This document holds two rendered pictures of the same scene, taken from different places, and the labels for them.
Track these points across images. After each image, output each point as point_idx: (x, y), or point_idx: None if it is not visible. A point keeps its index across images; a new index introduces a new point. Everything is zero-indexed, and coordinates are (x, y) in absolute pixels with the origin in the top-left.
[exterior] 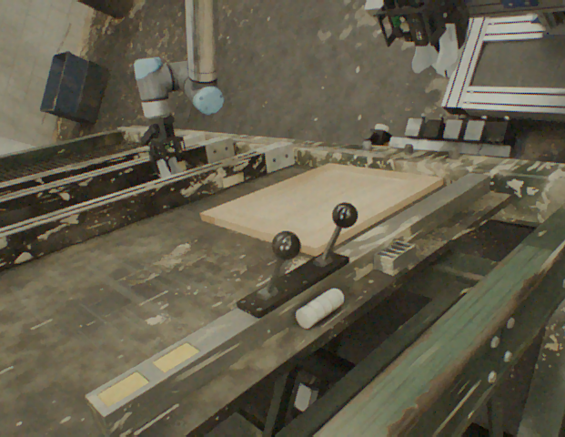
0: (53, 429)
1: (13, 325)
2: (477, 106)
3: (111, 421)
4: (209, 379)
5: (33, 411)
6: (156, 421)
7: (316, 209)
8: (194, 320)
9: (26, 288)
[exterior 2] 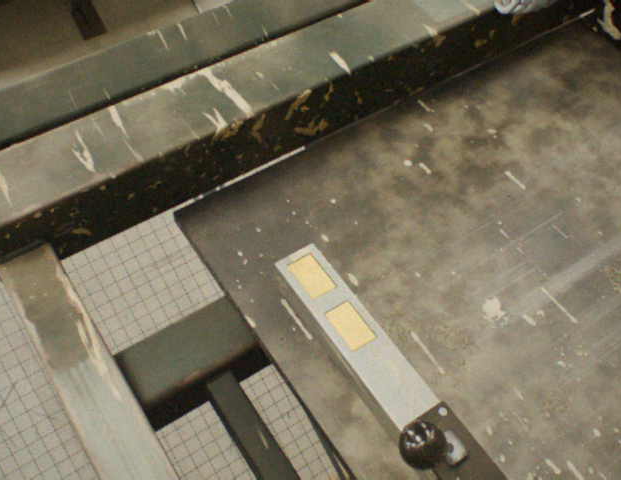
0: (315, 230)
1: (519, 151)
2: None
3: (277, 272)
4: (341, 372)
5: (347, 208)
6: (293, 318)
7: None
8: (478, 359)
9: None
